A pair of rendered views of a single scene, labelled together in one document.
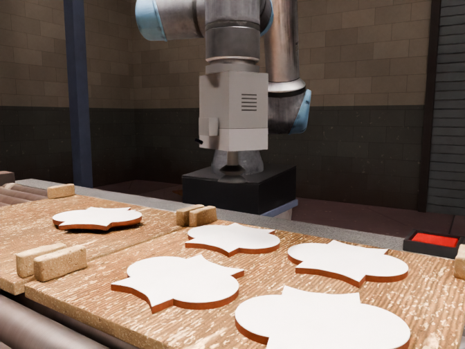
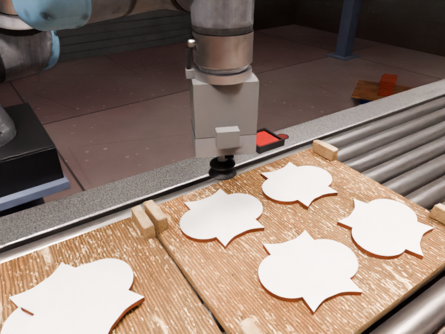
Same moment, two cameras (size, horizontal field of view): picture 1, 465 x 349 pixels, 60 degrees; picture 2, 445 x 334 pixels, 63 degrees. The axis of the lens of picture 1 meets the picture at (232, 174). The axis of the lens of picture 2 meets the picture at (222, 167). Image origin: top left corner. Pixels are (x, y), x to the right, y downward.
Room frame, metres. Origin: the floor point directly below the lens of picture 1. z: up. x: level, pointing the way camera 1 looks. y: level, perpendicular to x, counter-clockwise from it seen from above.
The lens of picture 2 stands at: (0.40, 0.43, 1.32)
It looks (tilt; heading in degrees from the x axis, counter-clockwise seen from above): 32 degrees down; 292
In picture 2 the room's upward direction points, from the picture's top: straight up
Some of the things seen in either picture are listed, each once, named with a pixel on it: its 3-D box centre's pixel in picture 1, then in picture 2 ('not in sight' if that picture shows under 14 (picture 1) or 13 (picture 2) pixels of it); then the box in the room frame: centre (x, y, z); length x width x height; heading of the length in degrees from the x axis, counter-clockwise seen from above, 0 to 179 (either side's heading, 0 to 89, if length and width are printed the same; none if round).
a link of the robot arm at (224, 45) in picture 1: (231, 50); (220, 49); (0.58, 0.00, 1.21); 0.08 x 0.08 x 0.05
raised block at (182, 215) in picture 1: (190, 215); (142, 222); (0.68, 0.07, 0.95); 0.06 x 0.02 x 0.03; 145
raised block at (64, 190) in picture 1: (61, 191); not in sight; (0.91, 0.39, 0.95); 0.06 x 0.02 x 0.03; 145
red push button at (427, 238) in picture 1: (434, 244); (261, 140); (0.61, -0.31, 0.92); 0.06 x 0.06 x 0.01; 55
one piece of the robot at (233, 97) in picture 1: (224, 107); (222, 111); (0.58, 0.01, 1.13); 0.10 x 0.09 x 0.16; 122
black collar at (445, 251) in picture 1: (434, 243); (261, 140); (0.61, -0.31, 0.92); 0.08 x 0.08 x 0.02; 55
